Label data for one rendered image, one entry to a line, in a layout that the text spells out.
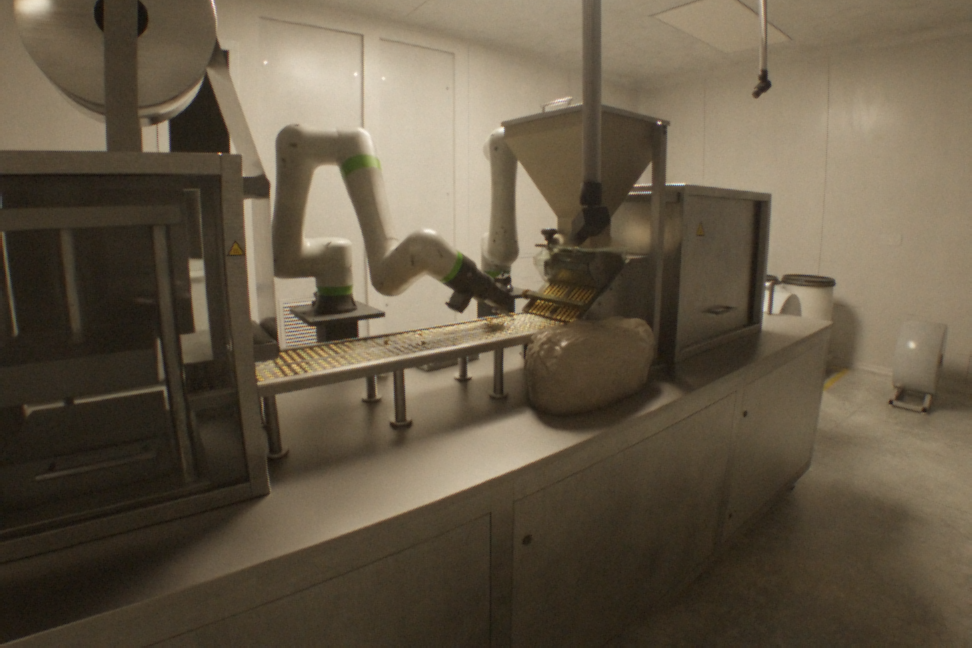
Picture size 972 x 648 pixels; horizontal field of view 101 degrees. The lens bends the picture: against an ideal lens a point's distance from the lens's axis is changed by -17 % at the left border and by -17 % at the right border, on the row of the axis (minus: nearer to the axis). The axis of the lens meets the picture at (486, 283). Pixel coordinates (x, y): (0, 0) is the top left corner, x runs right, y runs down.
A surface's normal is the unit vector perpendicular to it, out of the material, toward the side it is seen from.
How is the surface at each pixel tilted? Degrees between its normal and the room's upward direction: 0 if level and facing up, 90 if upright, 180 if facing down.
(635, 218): 90
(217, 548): 0
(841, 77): 90
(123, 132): 90
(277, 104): 90
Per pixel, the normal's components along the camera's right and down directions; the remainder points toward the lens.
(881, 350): -0.80, 0.09
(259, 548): 0.00, -0.99
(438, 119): 0.59, 0.12
